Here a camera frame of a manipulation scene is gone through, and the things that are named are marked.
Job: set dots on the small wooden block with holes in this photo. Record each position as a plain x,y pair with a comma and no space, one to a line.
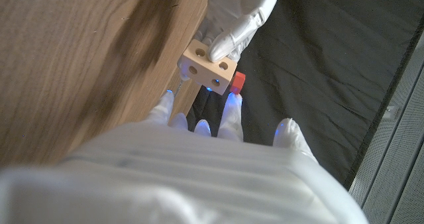
208,68

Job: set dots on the black curtain backdrop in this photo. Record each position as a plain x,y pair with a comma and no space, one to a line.
314,68

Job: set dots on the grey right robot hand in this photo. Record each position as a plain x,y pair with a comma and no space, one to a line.
185,181

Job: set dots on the red screw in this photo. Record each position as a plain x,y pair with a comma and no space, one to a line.
238,82

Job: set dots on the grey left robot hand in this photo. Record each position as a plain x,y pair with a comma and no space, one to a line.
236,18

